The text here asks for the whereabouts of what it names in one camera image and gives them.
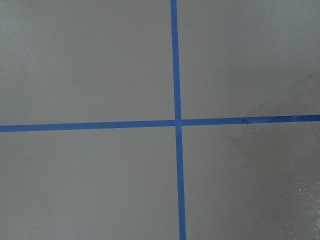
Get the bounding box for vertical blue tape line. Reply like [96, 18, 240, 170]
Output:
[170, 0, 187, 240]

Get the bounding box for horizontal blue tape line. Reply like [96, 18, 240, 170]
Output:
[0, 114, 320, 133]

